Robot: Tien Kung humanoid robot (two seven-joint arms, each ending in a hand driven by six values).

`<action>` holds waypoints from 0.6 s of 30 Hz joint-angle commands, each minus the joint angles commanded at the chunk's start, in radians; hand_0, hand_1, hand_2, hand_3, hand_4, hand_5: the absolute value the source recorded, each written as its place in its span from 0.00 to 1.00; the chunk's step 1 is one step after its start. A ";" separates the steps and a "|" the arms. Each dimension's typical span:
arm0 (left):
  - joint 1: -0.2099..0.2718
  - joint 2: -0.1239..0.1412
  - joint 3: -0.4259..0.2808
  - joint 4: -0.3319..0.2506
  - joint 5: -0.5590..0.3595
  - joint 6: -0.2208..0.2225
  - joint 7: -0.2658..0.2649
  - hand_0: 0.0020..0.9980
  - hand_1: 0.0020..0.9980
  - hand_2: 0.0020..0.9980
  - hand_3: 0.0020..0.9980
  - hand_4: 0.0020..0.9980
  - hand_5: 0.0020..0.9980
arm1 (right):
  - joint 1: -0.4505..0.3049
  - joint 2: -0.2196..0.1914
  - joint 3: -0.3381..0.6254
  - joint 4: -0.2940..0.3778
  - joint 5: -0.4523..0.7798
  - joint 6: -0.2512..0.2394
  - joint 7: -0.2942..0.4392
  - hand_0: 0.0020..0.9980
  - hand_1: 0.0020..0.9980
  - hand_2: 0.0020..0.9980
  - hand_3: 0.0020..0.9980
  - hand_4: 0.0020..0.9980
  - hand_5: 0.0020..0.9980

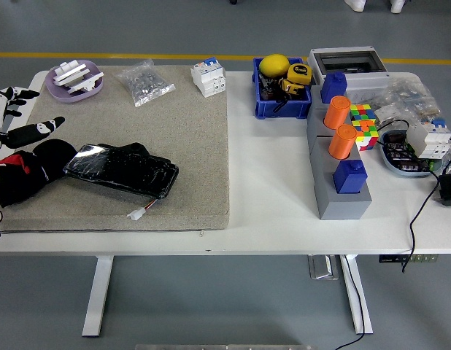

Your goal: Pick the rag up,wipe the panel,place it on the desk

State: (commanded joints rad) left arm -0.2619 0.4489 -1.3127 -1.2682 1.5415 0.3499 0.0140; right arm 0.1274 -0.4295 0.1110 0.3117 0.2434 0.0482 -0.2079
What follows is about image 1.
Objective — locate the grey block holder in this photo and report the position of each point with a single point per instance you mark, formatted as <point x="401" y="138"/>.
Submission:
<point x="342" y="208"/>

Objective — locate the yellow lemon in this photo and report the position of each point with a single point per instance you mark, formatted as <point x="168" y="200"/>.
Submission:
<point x="273" y="65"/>

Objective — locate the grey electrical enclosure box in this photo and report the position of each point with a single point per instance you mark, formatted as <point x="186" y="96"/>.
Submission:
<point x="368" y="80"/>

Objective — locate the black power adapter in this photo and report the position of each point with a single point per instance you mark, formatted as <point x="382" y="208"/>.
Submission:
<point x="449" y="189"/>

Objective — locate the white table leg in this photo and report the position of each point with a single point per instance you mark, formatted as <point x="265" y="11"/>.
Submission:
<point x="357" y="321"/>
<point x="98" y="295"/>

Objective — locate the orange cylinder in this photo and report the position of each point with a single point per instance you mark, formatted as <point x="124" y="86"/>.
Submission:
<point x="336" y="113"/>
<point x="342" y="144"/>

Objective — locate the black plastic-wrapped panel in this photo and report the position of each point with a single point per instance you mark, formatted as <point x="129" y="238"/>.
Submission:
<point x="127" y="171"/>

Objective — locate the colourful puzzle cube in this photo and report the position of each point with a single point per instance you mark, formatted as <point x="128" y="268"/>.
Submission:
<point x="364" y="112"/>
<point x="368" y="136"/>

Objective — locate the blue-grey tray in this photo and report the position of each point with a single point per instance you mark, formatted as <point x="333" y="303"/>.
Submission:
<point x="389" y="160"/>

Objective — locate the black electronic modules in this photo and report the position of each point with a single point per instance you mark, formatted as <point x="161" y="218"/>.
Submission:
<point x="402" y="153"/>

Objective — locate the yellow tape measure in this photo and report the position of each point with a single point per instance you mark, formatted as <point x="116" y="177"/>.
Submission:
<point x="299" y="73"/>
<point x="293" y="87"/>

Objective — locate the table control panel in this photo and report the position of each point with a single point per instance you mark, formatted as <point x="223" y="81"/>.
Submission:
<point x="393" y="259"/>

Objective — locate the blue plastic bin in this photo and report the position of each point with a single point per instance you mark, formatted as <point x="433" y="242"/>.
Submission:
<point x="284" y="111"/>

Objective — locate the white shoe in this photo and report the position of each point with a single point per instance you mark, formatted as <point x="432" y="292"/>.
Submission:
<point x="355" y="4"/>
<point x="398" y="5"/>

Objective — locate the clear bags of parts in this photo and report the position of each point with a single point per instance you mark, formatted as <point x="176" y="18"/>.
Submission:
<point x="411" y="98"/>

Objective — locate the purple tray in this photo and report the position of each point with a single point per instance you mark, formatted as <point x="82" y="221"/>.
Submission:
<point x="61" y="95"/>

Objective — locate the white circuit breaker, blue levers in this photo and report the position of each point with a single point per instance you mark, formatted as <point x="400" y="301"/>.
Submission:
<point x="430" y="140"/>
<point x="207" y="78"/>

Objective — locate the clear bag of screws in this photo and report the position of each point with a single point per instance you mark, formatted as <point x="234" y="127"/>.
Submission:
<point x="145" y="82"/>

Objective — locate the grey-brown mat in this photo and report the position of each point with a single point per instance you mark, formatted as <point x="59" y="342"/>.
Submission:
<point x="174" y="127"/>

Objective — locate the blue block with knob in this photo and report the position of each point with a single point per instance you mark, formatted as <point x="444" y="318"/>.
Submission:
<point x="333" y="89"/>
<point x="351" y="180"/>

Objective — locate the white plastic bracket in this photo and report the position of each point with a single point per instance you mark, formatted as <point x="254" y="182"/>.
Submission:
<point x="85" y="84"/>
<point x="68" y="73"/>

